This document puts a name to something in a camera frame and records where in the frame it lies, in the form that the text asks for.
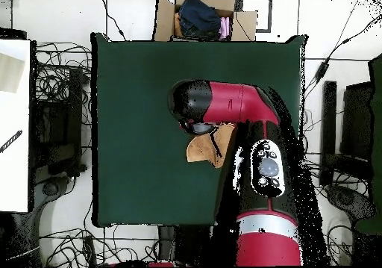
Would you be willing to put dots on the orange cloth in box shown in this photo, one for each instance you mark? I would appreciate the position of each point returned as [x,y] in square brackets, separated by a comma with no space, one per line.
[178,24]

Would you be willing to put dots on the brown cardboard box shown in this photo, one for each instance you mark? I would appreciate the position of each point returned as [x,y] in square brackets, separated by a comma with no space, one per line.
[164,23]

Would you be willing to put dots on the black equipment rack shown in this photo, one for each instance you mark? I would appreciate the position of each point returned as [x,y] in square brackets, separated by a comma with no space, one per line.
[355,121]
[56,130]

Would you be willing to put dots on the white board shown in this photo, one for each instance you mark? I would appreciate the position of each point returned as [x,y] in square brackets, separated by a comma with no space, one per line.
[15,160]

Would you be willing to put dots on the black striped tool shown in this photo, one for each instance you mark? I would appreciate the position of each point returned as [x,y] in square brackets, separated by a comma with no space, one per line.
[12,141]

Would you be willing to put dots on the blue jeans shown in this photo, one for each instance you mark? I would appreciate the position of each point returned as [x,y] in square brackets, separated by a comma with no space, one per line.
[198,17]

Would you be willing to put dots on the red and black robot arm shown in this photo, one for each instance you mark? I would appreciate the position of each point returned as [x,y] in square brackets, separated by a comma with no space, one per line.
[232,103]

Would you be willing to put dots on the dark green table cloth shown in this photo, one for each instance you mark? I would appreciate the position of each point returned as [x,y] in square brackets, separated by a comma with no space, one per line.
[134,100]

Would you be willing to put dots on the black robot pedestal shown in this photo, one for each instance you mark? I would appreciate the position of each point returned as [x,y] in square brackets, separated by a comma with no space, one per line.
[185,244]

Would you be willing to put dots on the orange terry towel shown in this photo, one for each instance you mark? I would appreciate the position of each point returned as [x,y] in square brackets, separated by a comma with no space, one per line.
[200,151]

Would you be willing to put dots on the beige paper sheet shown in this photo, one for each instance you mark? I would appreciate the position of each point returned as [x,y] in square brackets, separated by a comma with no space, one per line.
[10,74]

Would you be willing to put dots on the pink garment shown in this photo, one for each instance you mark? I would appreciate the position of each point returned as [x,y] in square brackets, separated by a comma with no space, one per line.
[224,27]

